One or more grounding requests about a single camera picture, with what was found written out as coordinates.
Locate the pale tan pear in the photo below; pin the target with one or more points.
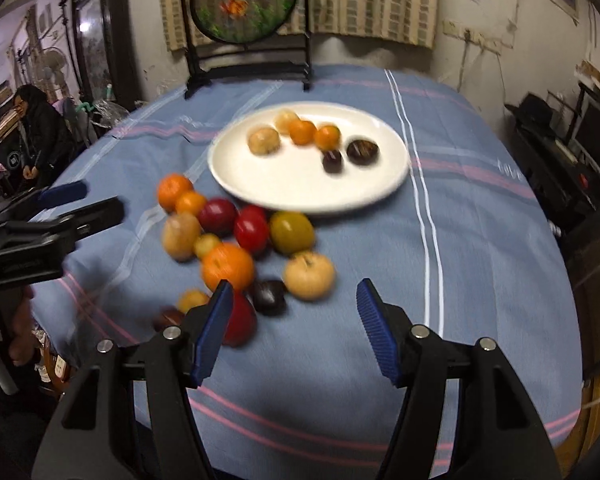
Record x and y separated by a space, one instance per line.
285 119
264 141

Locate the round embroidered screen black stand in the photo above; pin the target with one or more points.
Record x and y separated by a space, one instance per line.
240 5

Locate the small orange tangerine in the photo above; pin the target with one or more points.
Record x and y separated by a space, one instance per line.
327 137
302 132

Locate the small yellow fruit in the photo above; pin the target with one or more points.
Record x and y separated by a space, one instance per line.
192 301

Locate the pale yellow apple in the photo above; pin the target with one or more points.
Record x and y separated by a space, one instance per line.
310 276

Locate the black desk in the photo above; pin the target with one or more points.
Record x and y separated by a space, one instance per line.
545 175

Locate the white wall power sockets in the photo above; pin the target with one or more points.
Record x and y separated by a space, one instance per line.
472 36

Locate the checked beige curtain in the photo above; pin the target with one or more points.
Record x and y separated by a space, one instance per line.
370 0

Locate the large tan pear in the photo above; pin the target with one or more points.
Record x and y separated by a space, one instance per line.
181 236

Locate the blue striped tablecloth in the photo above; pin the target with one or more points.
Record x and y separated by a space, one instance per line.
455 260

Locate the dark brown striped fruit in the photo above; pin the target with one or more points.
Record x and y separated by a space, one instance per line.
362 151

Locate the red tomato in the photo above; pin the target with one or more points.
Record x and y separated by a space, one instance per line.
251 230

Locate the dark red plum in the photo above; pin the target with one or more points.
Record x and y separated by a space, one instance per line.
217 216

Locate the clear plastic bag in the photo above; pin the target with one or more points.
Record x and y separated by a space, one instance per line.
105 112

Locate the dark wooden cabinet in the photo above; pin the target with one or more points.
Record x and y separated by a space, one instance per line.
92 35

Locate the dark purple plum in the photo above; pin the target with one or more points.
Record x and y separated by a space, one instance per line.
269 298
332 162

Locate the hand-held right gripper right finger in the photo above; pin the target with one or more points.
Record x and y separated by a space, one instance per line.
377 330

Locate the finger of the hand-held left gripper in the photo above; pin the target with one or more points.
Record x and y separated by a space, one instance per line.
95 215
62 193

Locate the person's left hand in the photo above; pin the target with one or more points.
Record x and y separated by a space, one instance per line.
21 325

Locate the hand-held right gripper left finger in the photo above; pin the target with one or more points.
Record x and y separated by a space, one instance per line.
212 330

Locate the standing fan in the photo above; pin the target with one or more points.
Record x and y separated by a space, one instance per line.
55 62

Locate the red apple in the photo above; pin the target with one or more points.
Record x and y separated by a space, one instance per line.
241 320

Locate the yellow-green tomato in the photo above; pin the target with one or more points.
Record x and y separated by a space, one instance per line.
291 232

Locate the large orange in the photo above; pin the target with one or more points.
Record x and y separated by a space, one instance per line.
227 266

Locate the white plate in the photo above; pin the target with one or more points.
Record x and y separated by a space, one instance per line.
290 180

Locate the small yellow-green fruit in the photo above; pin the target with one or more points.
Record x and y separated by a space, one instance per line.
207 245

